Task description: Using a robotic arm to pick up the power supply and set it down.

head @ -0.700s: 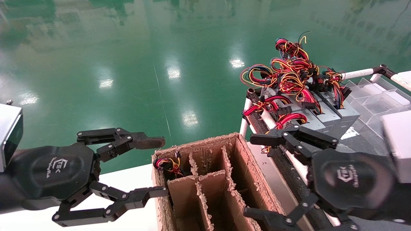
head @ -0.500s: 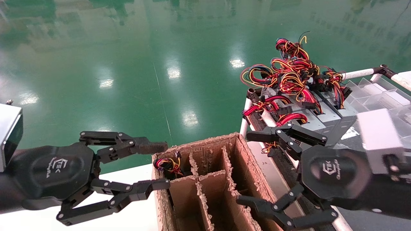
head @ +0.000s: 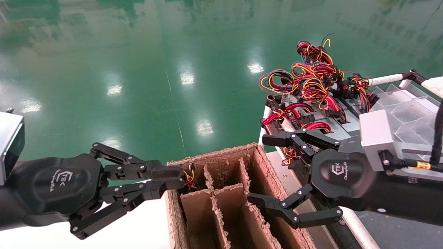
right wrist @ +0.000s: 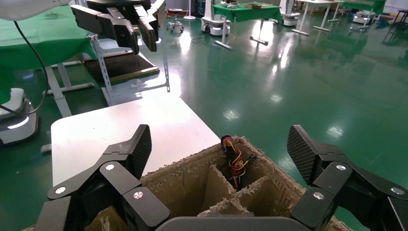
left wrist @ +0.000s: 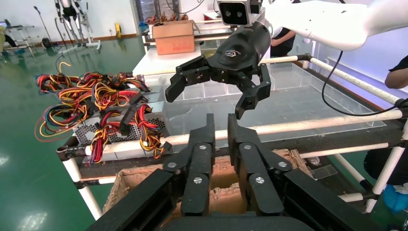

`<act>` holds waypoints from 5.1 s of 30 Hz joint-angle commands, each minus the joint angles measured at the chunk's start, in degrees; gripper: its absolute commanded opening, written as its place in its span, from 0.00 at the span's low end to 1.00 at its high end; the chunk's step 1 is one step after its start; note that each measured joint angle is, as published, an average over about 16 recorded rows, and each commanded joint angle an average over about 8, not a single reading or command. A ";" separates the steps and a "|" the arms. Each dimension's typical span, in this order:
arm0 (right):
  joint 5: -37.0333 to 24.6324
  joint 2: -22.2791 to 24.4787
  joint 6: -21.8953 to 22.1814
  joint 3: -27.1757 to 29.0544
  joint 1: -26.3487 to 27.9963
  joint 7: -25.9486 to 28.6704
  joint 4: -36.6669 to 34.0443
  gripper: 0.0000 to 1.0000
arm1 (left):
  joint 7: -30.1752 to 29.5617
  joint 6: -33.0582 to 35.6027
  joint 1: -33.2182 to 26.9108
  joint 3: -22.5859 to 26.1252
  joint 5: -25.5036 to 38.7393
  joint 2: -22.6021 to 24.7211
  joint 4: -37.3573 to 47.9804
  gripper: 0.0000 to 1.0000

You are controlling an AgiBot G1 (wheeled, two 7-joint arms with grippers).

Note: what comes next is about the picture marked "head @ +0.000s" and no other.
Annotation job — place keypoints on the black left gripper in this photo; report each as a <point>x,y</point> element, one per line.
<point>59,183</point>

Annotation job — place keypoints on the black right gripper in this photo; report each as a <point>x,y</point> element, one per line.
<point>342,173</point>

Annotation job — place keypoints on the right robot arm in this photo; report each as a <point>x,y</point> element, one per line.
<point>408,197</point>

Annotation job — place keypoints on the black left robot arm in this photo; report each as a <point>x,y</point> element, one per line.
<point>5,211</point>

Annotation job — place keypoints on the white cart pipe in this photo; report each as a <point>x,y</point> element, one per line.
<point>360,228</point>
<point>434,86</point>
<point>263,131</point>
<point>384,80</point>

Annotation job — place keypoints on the cardboard divider insert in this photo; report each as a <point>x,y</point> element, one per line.
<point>228,200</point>

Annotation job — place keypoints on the brown cardboard box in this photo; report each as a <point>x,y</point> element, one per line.
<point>221,160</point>

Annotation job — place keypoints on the black pipe connector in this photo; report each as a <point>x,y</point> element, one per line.
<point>412,74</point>

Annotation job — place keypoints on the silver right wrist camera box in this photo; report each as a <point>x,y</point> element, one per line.
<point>375,138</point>

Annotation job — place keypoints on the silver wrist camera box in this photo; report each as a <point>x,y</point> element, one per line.
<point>375,138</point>
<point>8,145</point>

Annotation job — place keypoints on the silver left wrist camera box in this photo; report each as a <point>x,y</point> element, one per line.
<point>8,145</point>

